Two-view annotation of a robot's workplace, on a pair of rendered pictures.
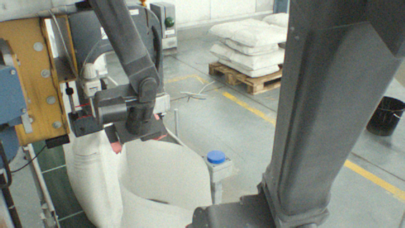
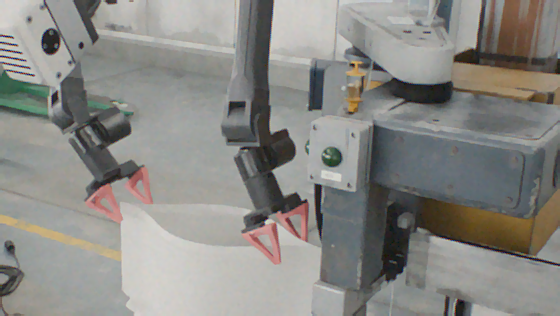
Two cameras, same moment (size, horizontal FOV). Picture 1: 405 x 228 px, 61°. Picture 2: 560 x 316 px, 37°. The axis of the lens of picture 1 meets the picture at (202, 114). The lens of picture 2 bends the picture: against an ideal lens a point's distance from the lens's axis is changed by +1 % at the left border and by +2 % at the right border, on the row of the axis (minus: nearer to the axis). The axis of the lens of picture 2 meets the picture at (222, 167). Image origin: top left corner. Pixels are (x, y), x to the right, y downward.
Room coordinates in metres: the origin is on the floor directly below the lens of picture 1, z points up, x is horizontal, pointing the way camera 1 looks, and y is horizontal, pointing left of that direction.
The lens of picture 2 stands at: (1.93, -0.50, 1.63)
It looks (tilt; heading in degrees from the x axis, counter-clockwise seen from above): 19 degrees down; 155
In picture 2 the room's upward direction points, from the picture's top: 1 degrees clockwise
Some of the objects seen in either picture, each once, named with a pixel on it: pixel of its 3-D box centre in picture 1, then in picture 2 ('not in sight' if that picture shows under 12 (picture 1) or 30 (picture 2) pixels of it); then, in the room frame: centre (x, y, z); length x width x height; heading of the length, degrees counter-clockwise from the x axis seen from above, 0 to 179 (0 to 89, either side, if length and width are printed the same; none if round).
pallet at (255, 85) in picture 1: (267, 67); not in sight; (3.98, -0.81, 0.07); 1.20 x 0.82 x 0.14; 124
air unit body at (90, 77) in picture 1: (94, 92); not in sight; (0.81, 0.28, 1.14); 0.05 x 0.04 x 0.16; 122
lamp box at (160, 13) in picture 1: (162, 19); (339, 152); (1.00, 0.11, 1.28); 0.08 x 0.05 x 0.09; 32
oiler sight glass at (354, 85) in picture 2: not in sight; (354, 86); (0.96, 0.15, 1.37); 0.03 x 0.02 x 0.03; 32
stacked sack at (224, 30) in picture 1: (240, 28); not in sight; (3.97, -0.45, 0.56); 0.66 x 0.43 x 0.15; 119
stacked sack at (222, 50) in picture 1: (240, 48); not in sight; (3.97, -0.46, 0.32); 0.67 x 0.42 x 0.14; 126
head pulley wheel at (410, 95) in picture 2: (92, 0); (421, 88); (0.94, 0.29, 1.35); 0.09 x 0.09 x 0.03
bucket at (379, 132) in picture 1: (383, 116); not in sight; (2.54, -1.53, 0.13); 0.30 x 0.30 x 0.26
